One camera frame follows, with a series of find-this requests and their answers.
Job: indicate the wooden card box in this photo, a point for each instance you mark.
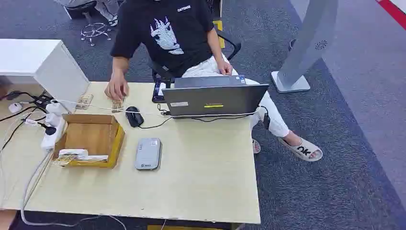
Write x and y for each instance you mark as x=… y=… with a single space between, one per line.
x=92 y=136

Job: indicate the pale sandal with print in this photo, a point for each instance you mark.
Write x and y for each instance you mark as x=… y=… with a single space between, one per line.
x=303 y=150

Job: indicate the small white connector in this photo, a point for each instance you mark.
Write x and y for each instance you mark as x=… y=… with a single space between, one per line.
x=31 y=122

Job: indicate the grey laptop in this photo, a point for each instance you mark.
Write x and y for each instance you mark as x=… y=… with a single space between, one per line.
x=214 y=101

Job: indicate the person's right hand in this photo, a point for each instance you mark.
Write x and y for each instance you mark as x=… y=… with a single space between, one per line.
x=116 y=87

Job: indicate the white card stack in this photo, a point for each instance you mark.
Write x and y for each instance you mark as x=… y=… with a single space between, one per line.
x=82 y=155

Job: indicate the white plug adapter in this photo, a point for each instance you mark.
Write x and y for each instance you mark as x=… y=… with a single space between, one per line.
x=52 y=120
x=54 y=108

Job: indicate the black smartphone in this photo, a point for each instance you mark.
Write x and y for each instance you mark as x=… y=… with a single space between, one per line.
x=156 y=92

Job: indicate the black power brick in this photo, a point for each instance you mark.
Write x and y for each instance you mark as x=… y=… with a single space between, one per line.
x=42 y=101

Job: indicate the grey floor stand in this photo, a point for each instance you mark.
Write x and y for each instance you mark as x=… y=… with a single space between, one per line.
x=304 y=41

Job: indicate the black computer mouse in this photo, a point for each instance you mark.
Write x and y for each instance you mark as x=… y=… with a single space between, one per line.
x=134 y=117

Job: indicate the black plug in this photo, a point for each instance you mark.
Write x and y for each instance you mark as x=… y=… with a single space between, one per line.
x=13 y=95
x=50 y=130

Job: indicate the grey card reader device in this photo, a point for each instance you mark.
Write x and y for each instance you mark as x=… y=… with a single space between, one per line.
x=148 y=154

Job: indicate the small white round device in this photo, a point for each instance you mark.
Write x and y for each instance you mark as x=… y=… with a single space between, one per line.
x=15 y=107

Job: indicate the white cabinet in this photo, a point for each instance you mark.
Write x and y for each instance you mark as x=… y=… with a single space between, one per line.
x=47 y=68

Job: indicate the person's left hand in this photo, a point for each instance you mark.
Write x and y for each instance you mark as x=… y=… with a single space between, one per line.
x=225 y=67

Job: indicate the printed card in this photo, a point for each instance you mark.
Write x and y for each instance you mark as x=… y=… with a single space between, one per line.
x=63 y=159
x=117 y=105
x=84 y=102

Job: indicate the yellow board under desk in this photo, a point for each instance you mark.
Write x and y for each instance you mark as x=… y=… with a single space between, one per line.
x=180 y=227

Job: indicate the white power strip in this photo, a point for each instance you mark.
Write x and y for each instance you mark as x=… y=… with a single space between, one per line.
x=52 y=139

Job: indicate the person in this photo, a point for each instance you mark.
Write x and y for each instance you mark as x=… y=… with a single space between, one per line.
x=106 y=8
x=171 y=35

